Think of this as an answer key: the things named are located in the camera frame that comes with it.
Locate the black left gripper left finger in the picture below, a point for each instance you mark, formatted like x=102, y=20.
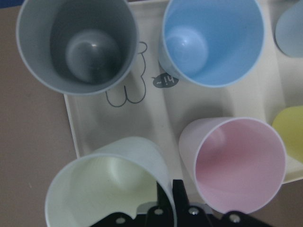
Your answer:
x=160, y=215

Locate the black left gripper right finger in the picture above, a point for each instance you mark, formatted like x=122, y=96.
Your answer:
x=187, y=215

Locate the white plastic cup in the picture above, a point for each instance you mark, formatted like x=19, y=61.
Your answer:
x=120, y=176

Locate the pink plastic cup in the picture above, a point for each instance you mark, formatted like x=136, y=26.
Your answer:
x=235, y=163

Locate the beige cup tray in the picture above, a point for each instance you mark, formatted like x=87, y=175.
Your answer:
x=158, y=107

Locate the yellow plastic cup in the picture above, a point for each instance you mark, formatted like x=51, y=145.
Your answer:
x=289, y=125

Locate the light blue cup near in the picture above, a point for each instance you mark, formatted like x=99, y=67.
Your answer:
x=211, y=43

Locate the light blue cup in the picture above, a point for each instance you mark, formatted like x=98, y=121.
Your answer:
x=289, y=31
x=211, y=43

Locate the grey plastic cup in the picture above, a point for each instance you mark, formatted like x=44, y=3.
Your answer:
x=77, y=47

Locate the light blue cup far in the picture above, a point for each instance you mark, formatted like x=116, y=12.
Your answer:
x=289, y=31

